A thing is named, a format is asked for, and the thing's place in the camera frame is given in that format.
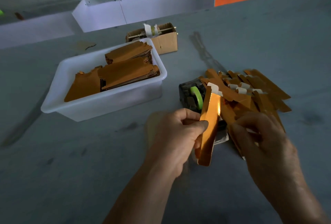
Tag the black tape dispenser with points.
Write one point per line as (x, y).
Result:
(185, 94)

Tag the pile of gold boxes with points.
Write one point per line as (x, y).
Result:
(258, 92)

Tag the person's left forearm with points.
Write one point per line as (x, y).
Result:
(142, 200)

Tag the small cardboard box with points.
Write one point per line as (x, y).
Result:
(168, 42)

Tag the small brown object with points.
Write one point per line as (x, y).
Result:
(19, 16)

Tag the person's left hand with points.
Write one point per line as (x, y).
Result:
(173, 138)

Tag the person's right forearm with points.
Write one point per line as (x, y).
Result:
(302, 205)

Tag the pile of beige blanks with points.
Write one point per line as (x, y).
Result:
(152, 123)

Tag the white plastic bin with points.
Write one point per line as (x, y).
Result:
(101, 105)

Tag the gold cartons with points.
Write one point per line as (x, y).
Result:
(129, 69)

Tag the long white tray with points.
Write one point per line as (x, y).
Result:
(165, 1)
(36, 31)

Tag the green tape roll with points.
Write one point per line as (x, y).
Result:
(196, 97)

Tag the person's right hand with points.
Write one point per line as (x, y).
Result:
(269, 151)

